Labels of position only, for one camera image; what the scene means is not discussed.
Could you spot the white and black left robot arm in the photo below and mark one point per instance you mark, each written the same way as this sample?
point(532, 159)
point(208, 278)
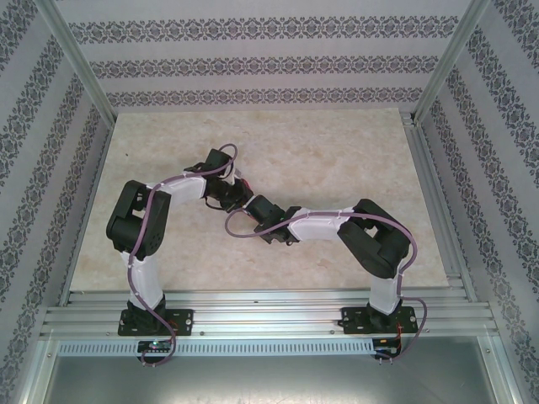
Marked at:
point(185, 191)

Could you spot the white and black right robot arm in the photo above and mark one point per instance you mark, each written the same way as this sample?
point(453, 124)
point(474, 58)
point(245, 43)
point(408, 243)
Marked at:
point(320, 223)

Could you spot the grey metal sheet panel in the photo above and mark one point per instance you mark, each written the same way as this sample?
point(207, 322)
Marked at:
point(269, 381)

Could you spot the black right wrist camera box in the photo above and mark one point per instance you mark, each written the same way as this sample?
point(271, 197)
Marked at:
point(263, 208)

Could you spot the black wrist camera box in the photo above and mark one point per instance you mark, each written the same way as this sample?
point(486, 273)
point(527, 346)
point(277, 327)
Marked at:
point(263, 208)
point(219, 161)

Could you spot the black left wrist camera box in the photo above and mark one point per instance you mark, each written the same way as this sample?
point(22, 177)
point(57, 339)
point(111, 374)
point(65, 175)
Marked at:
point(219, 161)

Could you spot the aluminium mounting rail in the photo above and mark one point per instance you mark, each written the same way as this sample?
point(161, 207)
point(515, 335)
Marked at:
point(269, 313)

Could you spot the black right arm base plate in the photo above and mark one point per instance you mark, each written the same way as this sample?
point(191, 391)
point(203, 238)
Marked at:
point(351, 320)

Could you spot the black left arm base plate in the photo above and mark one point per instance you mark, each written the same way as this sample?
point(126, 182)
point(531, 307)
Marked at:
point(185, 322)

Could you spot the aluminium side rail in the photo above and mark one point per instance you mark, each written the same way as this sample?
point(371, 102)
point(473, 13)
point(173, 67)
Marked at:
point(442, 219)
point(86, 219)

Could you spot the aluminium frame post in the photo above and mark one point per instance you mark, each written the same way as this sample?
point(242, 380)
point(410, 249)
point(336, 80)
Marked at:
point(450, 63)
point(76, 63)

